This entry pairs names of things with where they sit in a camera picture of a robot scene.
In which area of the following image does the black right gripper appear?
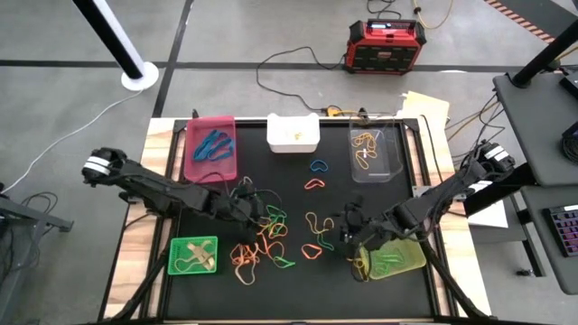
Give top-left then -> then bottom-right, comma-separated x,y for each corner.
340,196 -> 394,261

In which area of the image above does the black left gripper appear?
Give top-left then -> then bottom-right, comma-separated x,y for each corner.
228,183 -> 270,247

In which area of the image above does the green rubber band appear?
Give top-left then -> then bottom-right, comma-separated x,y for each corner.
266,204 -> 288,228
315,231 -> 336,252
373,253 -> 398,277
383,250 -> 408,270
271,255 -> 297,270

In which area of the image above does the thin tan rubber band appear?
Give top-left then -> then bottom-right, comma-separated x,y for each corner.
233,263 -> 258,287

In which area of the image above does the thin blue rubber band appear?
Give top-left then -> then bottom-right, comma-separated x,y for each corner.
207,139 -> 237,163
200,129 -> 229,150

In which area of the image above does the white plastic basket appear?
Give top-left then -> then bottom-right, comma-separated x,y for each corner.
266,112 -> 322,154

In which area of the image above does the yellow plastic basket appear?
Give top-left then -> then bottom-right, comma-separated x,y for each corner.
360,237 -> 428,282

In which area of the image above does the black table mat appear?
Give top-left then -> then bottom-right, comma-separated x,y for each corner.
163,119 -> 435,320

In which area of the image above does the green plastic basket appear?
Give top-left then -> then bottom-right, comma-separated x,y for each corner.
166,235 -> 219,276

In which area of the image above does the pink plastic basket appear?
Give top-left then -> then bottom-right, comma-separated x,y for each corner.
182,115 -> 239,184

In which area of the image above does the clear plastic basket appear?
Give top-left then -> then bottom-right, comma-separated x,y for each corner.
347,117 -> 405,184

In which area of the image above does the white paper sheet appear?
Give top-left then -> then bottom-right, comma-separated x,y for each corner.
466,200 -> 510,230

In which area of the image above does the yellow power plug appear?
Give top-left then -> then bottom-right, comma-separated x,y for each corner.
325,105 -> 359,118

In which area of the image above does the black support beam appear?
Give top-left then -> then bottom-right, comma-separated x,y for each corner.
462,161 -> 543,218

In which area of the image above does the yellow paper sheet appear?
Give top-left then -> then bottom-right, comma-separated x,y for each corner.
398,90 -> 452,133

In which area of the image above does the grey desk top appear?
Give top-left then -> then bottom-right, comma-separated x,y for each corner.
518,184 -> 578,295
491,67 -> 578,188

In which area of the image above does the pole with white round base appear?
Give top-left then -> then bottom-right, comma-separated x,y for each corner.
70,0 -> 161,93

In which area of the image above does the red black portable power station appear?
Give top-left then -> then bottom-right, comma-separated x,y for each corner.
343,18 -> 428,76

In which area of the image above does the backlit computer keyboard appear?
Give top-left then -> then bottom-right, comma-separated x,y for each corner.
547,203 -> 578,259

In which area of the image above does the grey stand base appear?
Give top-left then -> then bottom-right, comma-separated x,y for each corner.
0,182 -> 76,325

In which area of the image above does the flat black desk device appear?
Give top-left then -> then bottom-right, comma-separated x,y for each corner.
558,67 -> 578,103

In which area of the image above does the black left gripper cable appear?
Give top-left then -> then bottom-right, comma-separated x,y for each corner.
197,170 -> 284,213

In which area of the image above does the black frame strut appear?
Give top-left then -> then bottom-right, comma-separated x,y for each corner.
106,243 -> 178,322
419,243 -> 491,322

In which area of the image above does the black table frame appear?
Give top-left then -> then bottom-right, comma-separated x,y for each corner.
153,116 -> 448,322

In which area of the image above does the black floor power cable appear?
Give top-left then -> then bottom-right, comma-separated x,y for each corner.
255,45 -> 347,113

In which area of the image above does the black cable bundle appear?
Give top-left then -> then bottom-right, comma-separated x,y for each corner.
19,190 -> 61,217
443,93 -> 503,160

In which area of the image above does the white floor cable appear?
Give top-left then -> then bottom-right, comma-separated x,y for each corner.
0,88 -> 145,195

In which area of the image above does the coiled black cable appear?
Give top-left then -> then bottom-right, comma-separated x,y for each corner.
559,120 -> 578,166

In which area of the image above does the yellow extension cable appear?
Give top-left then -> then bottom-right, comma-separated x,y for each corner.
412,0 -> 454,31

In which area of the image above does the black desk post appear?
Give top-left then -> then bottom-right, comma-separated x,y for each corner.
510,20 -> 578,89

